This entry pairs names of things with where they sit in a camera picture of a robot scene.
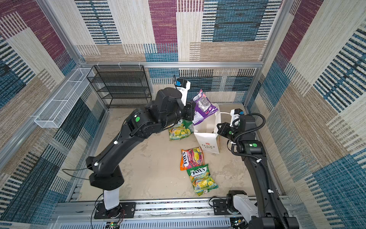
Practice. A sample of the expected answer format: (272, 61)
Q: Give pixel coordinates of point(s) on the purple snack bag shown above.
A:
(203, 108)

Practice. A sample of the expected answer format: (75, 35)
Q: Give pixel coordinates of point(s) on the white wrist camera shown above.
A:
(183, 86)
(235, 115)

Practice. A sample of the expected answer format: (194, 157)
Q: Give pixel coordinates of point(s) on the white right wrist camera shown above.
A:
(235, 115)

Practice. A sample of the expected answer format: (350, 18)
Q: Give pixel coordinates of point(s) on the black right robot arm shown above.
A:
(268, 212)

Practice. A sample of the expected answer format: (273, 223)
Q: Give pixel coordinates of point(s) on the green snack bag back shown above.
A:
(189, 127)

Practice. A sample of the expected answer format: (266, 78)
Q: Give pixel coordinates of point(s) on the green Fox's candy bag front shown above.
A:
(201, 179)

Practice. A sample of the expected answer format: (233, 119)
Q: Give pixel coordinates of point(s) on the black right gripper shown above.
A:
(226, 130)

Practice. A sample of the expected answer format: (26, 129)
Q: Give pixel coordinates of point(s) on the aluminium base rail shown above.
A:
(183, 213)

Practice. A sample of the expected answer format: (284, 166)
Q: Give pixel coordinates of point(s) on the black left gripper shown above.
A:
(189, 109)

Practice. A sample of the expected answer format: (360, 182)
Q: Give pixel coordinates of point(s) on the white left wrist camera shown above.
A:
(183, 86)

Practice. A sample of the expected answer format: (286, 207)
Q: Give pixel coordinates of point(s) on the pink Fox's candy bag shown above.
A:
(191, 158)

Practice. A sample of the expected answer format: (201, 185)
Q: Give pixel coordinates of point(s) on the white illustrated paper bag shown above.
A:
(206, 132)

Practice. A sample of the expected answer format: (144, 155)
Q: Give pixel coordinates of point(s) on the black wire shelf rack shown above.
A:
(120, 86)

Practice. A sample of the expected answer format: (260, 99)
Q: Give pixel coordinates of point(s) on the yellow Fox's candy bag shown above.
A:
(177, 131)

